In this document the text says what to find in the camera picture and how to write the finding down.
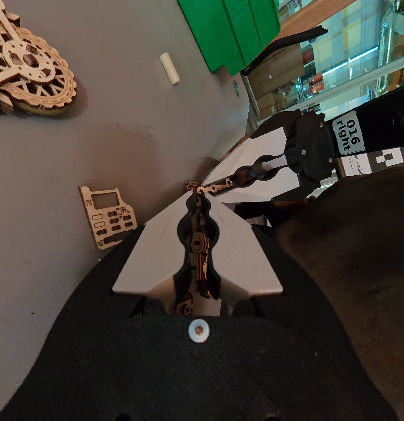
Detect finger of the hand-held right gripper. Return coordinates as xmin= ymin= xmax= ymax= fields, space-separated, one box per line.
xmin=215 ymin=166 xmax=319 ymax=203
xmin=201 ymin=109 xmax=303 ymax=186

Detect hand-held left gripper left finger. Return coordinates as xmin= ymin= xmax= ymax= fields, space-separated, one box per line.
xmin=112 ymin=191 xmax=194 ymax=314

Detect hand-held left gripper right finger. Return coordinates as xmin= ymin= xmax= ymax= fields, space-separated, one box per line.
xmin=201 ymin=192 xmax=284 ymax=314

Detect wooden chain piece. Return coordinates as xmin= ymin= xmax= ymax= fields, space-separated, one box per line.
xmin=174 ymin=182 xmax=222 ymax=317

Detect small wooden rod piece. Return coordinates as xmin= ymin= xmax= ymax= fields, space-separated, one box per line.
xmin=197 ymin=179 xmax=233 ymax=195

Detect grey desk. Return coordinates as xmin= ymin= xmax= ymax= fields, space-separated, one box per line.
xmin=0 ymin=0 xmax=266 ymax=416

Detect punched wooden parts sheet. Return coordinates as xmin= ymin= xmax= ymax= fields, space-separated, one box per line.
xmin=78 ymin=185 xmax=138 ymax=250

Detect cardboard boxes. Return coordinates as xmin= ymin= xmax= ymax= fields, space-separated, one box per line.
xmin=248 ymin=44 xmax=305 ymax=116

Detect person's dark trouser leg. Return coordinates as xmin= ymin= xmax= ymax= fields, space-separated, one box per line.
xmin=271 ymin=166 xmax=404 ymax=421

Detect green plastic crate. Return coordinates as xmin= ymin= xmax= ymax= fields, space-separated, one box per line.
xmin=176 ymin=0 xmax=281 ymax=77

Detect white wax stick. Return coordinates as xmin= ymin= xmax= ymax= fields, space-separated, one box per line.
xmin=160 ymin=52 xmax=181 ymax=85

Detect brown wooden board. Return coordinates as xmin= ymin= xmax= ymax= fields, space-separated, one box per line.
xmin=277 ymin=0 xmax=368 ymax=44

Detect wooden gear wheel model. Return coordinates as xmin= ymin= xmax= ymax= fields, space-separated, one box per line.
xmin=0 ymin=0 xmax=78 ymax=116

